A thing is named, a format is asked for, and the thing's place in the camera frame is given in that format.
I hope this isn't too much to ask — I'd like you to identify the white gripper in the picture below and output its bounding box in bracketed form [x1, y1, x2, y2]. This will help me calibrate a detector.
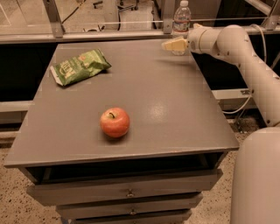
[161, 23, 205, 53]

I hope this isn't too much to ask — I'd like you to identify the clear plastic water bottle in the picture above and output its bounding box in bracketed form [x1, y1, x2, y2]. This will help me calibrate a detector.
[171, 0, 192, 56]

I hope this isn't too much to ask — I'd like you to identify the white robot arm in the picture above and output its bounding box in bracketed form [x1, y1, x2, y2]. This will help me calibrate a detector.
[162, 24, 280, 224]

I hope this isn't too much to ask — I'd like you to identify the green chip bag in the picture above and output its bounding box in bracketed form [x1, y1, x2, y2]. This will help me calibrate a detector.
[50, 49, 111, 87]

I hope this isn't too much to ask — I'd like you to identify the red apple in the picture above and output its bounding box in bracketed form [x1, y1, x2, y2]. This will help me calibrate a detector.
[100, 108, 130, 138]

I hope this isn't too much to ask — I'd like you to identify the grey drawer cabinet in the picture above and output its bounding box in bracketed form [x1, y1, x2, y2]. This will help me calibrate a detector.
[4, 40, 238, 224]

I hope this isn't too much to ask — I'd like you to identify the bottom grey drawer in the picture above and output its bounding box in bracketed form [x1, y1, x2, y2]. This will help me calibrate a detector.
[71, 209, 192, 224]

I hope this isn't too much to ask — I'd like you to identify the grey drawer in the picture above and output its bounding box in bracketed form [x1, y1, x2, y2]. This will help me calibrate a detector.
[56, 192, 202, 219]
[71, 209, 192, 224]
[27, 169, 222, 206]

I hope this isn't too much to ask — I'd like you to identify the top grey drawer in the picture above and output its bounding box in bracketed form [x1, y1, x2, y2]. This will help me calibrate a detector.
[27, 169, 222, 206]

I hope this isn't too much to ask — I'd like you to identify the middle grey drawer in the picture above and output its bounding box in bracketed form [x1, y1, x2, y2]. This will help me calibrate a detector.
[56, 192, 202, 219]

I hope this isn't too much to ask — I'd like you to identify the metal railing frame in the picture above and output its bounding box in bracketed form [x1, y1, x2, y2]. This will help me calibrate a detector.
[0, 0, 279, 44]

